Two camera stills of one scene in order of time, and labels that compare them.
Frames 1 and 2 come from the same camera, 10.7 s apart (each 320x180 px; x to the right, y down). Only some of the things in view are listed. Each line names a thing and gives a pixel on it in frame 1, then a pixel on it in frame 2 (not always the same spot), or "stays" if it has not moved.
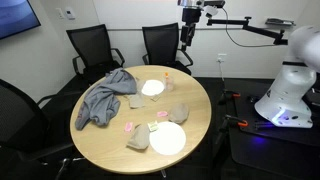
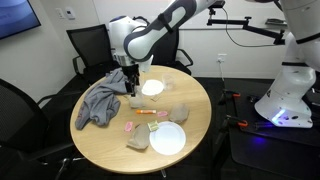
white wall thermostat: x=70 y=13 stays
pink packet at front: x=128 y=126 stays
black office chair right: x=163 y=47 stays
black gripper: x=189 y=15 -> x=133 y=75
